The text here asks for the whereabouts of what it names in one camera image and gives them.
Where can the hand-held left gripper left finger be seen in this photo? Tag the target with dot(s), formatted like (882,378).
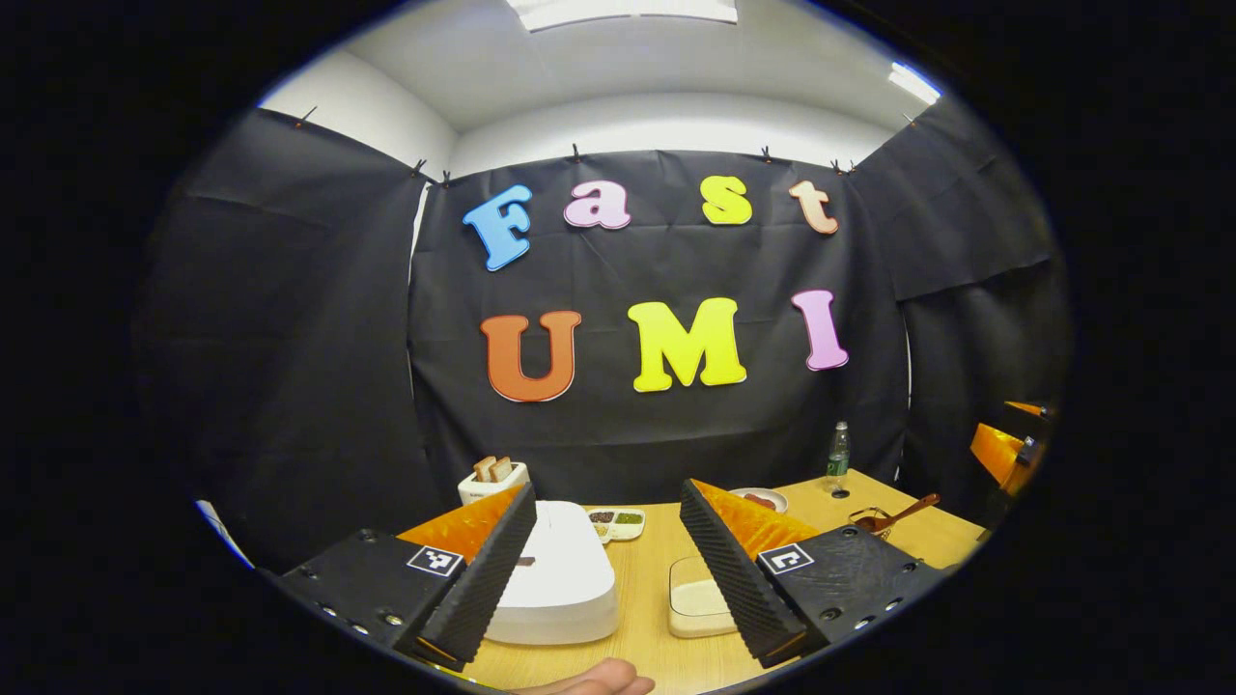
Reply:
(483,584)

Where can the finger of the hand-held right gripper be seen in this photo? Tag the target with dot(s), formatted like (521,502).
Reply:
(1028,408)
(999,454)

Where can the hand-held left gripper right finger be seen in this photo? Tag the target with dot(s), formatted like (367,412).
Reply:
(734,579)

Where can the white rice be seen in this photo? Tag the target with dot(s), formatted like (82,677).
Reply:
(695,598)

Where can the clear rice container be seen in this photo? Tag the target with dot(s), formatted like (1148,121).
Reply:
(690,628)

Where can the white rice cooker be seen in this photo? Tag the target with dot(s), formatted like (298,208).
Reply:
(570,579)

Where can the brown wooden spoon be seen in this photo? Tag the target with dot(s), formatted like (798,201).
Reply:
(908,510)

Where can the brown meat slices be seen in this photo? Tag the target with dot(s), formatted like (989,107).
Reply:
(760,501)

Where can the white round plate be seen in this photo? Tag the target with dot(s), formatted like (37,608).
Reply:
(782,503)

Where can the white toaster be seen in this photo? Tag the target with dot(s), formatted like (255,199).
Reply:
(502,490)

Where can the toasted bread slice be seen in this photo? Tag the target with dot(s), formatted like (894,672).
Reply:
(502,469)
(484,468)

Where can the white divided condiment tray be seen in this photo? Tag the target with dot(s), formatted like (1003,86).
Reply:
(618,534)

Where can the black backdrop cloth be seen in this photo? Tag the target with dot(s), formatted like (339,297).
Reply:
(676,434)

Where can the clear plastic water bottle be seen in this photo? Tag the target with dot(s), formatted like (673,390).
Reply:
(838,461)

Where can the white side desk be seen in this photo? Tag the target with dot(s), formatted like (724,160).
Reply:
(227,541)

